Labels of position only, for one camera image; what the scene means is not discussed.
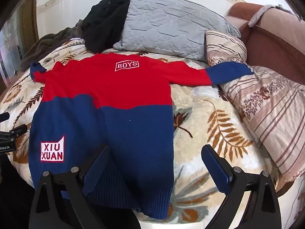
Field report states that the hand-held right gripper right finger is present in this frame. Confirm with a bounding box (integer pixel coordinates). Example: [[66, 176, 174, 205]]
[[201, 144, 282, 229]]

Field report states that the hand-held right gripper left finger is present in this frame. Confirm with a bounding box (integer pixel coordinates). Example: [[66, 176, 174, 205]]
[[29, 144, 113, 229]]

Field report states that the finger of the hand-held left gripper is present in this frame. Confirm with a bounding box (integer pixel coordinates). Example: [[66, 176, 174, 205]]
[[9, 123, 28, 139]]

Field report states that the red and blue knit sweater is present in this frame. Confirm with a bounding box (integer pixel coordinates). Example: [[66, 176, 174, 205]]
[[29, 52, 254, 220]]

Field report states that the leaf print fleece blanket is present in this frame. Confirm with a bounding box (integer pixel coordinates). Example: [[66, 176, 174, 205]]
[[0, 38, 279, 222]]

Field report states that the striped floral quilt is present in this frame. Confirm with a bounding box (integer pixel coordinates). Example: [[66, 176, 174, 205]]
[[205, 30, 305, 183]]

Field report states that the brown fuzzy blanket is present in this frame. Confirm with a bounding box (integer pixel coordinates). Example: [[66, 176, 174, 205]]
[[19, 20, 86, 72]]

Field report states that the black garment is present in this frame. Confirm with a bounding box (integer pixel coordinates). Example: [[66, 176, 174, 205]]
[[80, 0, 133, 53]]

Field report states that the grey quilted pillow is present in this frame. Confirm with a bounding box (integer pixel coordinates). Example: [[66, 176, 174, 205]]
[[113, 0, 241, 61]]

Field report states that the grey cloth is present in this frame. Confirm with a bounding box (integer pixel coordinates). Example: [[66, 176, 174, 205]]
[[247, 4, 290, 28]]

